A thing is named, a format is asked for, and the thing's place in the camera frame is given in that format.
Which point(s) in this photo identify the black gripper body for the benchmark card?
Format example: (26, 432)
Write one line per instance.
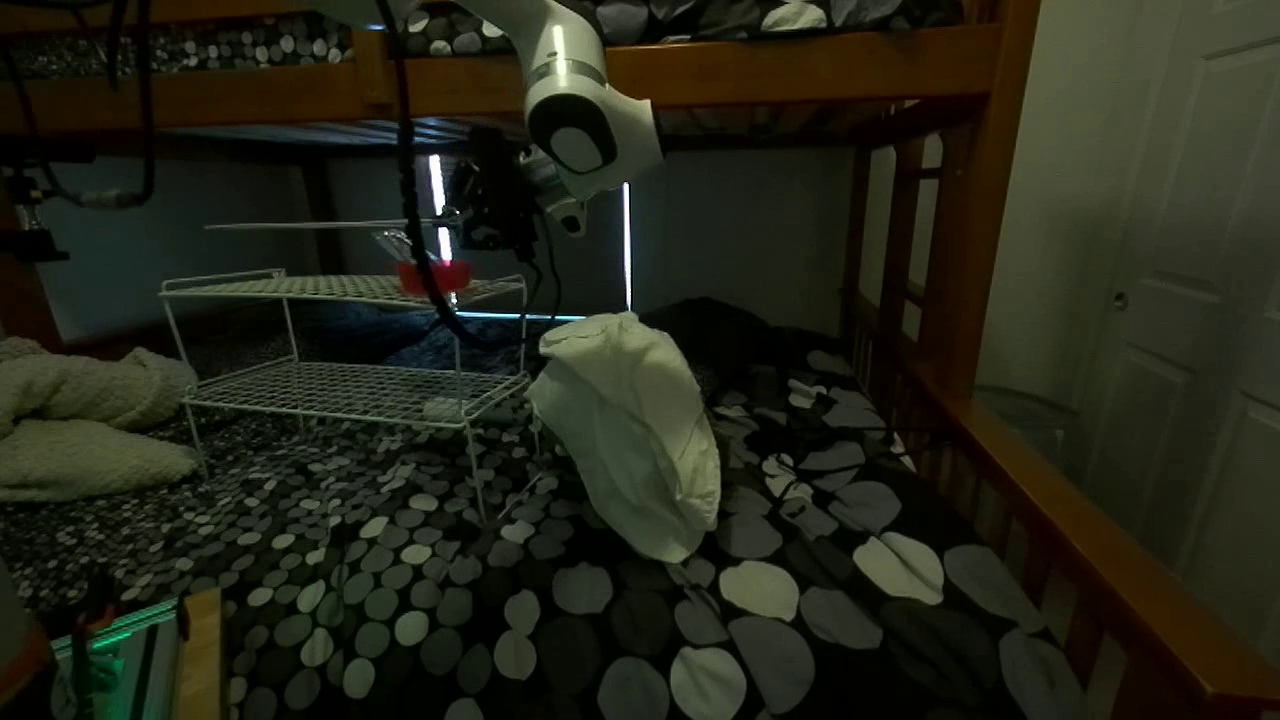
(507, 201)

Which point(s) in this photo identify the white cloth garment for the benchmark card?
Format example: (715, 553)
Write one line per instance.
(624, 427)

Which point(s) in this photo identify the clear plastic piece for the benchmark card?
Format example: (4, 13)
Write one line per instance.
(396, 250)

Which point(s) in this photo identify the thin white rod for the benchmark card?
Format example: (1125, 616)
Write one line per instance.
(306, 226)

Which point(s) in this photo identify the pebble pattern bunk mattress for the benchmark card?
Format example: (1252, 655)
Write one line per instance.
(200, 51)

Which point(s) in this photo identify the black pebble pattern bedspread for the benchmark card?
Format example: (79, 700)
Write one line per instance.
(533, 624)

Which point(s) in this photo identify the cream fluffy blanket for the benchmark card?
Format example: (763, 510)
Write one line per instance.
(93, 382)

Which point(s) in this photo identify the cream pillow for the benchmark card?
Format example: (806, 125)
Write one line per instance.
(80, 461)

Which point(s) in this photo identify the clear plastic container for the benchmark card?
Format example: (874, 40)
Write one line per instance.
(1028, 427)

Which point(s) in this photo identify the white panel door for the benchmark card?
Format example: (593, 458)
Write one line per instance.
(1203, 267)

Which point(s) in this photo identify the wooden bunk bed frame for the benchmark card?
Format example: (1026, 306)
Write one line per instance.
(801, 65)

